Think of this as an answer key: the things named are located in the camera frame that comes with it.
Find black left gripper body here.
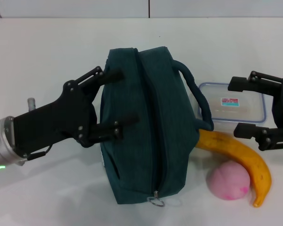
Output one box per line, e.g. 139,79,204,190
13,81,98,158

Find dark teal insulated lunch bag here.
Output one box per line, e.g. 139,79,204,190
76,46,215,208

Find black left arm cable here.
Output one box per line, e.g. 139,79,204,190
25,144,54,161

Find metal zipper pull ring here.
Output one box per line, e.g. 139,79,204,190
147,190,166,208

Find pink toy peach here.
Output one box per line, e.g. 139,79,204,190
206,161,250,201

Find yellow toy banana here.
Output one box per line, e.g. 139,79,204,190
194,129,273,208

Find clear container with blue-rimmed lid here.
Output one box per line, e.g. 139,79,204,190
195,81,266,136

